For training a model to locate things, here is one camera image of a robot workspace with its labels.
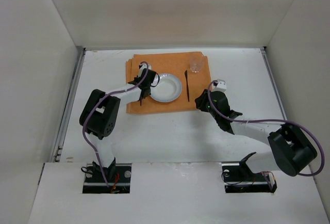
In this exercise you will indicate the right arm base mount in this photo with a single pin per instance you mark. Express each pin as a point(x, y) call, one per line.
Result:
point(238, 178)

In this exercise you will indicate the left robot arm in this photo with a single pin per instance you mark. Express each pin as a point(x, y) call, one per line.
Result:
point(99, 114)

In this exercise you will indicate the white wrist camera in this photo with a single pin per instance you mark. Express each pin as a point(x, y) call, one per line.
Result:
point(144, 65)
point(219, 85)

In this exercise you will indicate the right aluminium frame rail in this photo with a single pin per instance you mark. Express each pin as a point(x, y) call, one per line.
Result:
point(279, 101)

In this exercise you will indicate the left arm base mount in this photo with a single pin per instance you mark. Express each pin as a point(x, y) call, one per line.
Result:
point(118, 184)

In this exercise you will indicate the left aluminium frame rail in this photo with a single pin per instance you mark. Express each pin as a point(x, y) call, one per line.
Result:
point(62, 130)

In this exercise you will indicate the orange cloth napkin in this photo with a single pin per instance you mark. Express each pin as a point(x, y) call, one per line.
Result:
point(176, 64)

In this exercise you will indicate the clear plastic cup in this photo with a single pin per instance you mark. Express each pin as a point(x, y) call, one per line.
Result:
point(196, 63)

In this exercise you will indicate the white paper plate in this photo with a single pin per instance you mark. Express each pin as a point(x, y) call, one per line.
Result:
point(168, 88)

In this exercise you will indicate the aluminium frame rail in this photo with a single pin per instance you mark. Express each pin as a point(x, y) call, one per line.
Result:
point(279, 101)
point(62, 130)

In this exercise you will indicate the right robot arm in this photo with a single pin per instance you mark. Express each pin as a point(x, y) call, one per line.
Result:
point(292, 146)

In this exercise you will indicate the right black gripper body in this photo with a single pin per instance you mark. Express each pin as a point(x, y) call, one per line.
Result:
point(202, 101)

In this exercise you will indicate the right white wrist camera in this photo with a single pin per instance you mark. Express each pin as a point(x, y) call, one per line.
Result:
point(219, 85)

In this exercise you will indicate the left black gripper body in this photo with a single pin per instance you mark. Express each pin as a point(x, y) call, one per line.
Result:
point(144, 90)

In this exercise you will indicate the black plastic knife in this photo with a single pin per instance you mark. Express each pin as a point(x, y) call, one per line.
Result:
point(187, 85)

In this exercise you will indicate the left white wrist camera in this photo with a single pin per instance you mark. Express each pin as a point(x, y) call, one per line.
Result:
point(144, 65)

